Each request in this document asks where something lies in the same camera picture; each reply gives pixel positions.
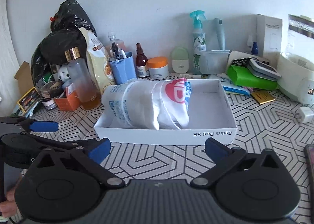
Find landscape picture book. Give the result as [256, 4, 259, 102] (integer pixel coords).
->
[11, 87, 42, 118]

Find white shallow tablet box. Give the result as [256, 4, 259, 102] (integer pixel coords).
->
[94, 79, 237, 145]

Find cream snack bag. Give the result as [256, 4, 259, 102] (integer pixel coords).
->
[79, 27, 115, 95]

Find black phone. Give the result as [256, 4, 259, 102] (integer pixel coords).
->
[304, 144, 313, 181]

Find green pouch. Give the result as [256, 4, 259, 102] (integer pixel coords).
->
[226, 65, 277, 90]

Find green white small case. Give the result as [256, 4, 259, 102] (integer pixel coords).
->
[171, 47, 189, 74]

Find black plastic bag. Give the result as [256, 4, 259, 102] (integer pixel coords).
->
[31, 0, 96, 84]

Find white product box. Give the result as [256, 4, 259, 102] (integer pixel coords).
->
[256, 14, 283, 63]

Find black gold card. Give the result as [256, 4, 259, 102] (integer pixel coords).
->
[251, 90, 275, 105]

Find white round container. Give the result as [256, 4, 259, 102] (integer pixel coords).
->
[40, 80, 66, 111]

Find blue pen holder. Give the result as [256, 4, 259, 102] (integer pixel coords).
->
[109, 52, 137, 84]

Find white power adapter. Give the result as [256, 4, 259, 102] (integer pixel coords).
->
[295, 107, 314, 124]

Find teal spray bottle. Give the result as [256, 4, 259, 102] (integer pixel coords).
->
[189, 10, 206, 74]

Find frosted bottle gold cap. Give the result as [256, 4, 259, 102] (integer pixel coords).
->
[64, 47, 101, 110]

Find person left hand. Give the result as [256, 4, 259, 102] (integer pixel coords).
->
[0, 188, 17, 218]

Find white appliance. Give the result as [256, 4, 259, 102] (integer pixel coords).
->
[277, 53, 313, 105]

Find brown spray bottle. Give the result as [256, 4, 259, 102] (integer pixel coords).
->
[136, 43, 150, 78]

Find clear plastic tub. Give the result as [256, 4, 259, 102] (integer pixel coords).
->
[199, 50, 230, 75]

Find white jar orange lid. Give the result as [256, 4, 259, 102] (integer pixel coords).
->
[147, 56, 169, 80]

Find brown cardboard sheet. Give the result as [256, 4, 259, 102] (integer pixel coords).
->
[14, 62, 34, 96]

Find clear pink liquid bottle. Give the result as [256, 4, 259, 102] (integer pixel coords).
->
[105, 31, 126, 56]

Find white printed shopping bag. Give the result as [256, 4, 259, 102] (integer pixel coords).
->
[102, 77, 192, 131]

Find grey digital device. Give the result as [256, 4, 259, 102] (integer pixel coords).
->
[247, 59, 282, 82]

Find orange cardboard box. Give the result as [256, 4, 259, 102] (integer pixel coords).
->
[54, 85, 81, 111]

